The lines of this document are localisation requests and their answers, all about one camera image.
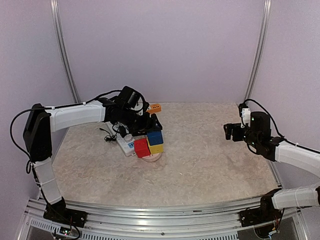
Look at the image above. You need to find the right aluminium frame post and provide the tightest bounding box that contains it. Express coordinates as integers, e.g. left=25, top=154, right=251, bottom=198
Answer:
left=243, top=0, right=272, bottom=100

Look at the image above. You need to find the orange power strip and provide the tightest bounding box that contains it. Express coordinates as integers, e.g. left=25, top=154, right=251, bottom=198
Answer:
left=147, top=103, right=162, bottom=115

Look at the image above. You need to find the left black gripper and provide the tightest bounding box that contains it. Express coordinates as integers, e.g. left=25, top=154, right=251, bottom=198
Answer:
left=120, top=107, right=164, bottom=137

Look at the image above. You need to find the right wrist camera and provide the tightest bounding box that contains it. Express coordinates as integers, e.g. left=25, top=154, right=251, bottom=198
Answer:
left=238, top=103, right=251, bottom=128

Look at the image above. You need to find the red cube socket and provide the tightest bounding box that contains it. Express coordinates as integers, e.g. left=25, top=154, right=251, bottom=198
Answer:
left=133, top=138, right=151, bottom=158

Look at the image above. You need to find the black plug adapter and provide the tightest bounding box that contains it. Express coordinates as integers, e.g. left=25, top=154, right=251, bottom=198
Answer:
left=116, top=125, right=128, bottom=138

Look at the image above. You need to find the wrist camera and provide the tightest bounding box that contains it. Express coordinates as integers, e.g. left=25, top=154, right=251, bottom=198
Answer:
left=130, top=96, right=149, bottom=116
left=238, top=103, right=251, bottom=128

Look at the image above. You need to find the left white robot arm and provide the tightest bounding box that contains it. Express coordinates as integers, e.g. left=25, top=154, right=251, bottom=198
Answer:
left=9, top=86, right=163, bottom=223

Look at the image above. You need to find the aluminium frame post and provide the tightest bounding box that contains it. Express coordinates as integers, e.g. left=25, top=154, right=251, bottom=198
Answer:
left=243, top=0, right=272, bottom=100
left=49, top=0, right=81, bottom=103

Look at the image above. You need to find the left aluminium frame post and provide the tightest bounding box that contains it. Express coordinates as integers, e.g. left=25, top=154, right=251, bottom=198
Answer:
left=49, top=0, right=81, bottom=103

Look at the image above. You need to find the front aluminium rail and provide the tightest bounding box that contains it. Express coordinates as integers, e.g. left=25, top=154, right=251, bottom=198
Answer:
left=16, top=197, right=310, bottom=240

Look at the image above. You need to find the yellow cube socket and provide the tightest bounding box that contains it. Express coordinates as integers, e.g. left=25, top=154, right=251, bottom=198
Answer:
left=147, top=141, right=164, bottom=155

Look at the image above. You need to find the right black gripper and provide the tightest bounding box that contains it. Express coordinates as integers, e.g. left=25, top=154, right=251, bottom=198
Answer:
left=223, top=123, right=261, bottom=149

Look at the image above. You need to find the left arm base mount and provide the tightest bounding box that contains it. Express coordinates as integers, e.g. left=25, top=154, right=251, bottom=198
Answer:
left=43, top=208, right=88, bottom=228

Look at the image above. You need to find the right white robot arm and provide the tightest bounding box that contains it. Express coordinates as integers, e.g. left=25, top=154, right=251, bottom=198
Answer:
left=223, top=99, right=320, bottom=222

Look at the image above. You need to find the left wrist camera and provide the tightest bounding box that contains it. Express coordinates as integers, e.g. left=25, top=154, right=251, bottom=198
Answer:
left=130, top=96, right=149, bottom=116

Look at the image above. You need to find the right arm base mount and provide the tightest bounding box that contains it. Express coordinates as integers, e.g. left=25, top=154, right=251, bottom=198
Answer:
left=239, top=208, right=282, bottom=228

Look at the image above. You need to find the white power strip blue USB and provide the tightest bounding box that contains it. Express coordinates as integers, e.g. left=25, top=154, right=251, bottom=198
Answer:
left=106, top=122, right=136, bottom=157

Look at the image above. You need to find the blue cube socket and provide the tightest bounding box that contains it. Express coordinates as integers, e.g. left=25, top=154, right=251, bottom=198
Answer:
left=147, top=130, right=164, bottom=146

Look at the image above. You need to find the white round socket base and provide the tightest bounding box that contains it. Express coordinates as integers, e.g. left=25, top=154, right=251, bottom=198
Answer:
left=141, top=152, right=162, bottom=163

